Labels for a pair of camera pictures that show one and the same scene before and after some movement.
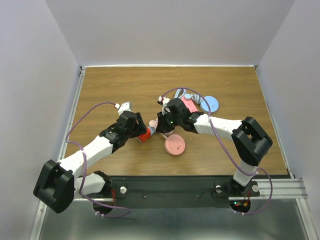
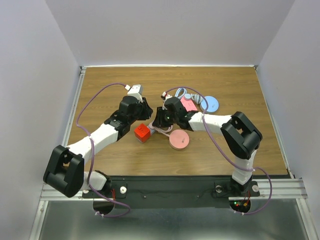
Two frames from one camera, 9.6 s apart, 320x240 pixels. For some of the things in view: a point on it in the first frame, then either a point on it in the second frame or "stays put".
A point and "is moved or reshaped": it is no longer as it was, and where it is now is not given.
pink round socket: x=174 y=144 is moved or reshaped
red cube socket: x=143 y=138 stays put
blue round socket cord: x=197 y=98 stays put
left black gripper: x=140 y=128 → x=147 y=110
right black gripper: x=162 y=127 stays put
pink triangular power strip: x=190 y=104 stays put
